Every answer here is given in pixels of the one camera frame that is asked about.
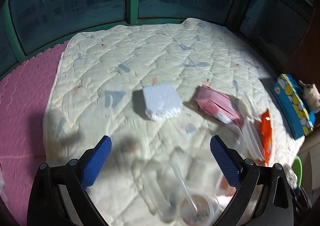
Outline orange Ovaltine cake wrapper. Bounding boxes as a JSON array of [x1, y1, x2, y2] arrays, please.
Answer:
[[260, 109, 272, 165]]

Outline round cup with printed lid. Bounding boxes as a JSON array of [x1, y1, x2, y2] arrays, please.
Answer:
[[179, 194, 214, 226]]

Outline white foam block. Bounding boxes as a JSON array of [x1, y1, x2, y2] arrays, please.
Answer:
[[142, 84, 182, 121]]

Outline clear rectangular plastic container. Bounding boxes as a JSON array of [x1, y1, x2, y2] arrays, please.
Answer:
[[236, 117, 265, 162]]

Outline pink snack packet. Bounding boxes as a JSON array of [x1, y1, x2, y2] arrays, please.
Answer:
[[195, 85, 244, 128]]

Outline clear plastic cup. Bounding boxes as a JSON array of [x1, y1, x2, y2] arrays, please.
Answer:
[[142, 163, 178, 223]]

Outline green plastic mesh basket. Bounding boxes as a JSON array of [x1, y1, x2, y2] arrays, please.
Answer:
[[292, 156, 303, 187]]

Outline blue yellow tissue box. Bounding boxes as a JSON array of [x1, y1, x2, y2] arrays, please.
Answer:
[[271, 74, 316, 140]]

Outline cream quilted bed cover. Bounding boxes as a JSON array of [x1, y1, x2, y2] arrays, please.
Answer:
[[43, 18, 305, 225]]

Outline pink foam floor mat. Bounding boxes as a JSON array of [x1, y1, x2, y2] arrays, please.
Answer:
[[1, 42, 67, 225]]

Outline small plush toy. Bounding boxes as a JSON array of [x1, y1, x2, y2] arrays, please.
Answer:
[[298, 80, 320, 113]]

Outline green window frame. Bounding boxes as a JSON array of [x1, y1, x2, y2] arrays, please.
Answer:
[[0, 0, 190, 79]]

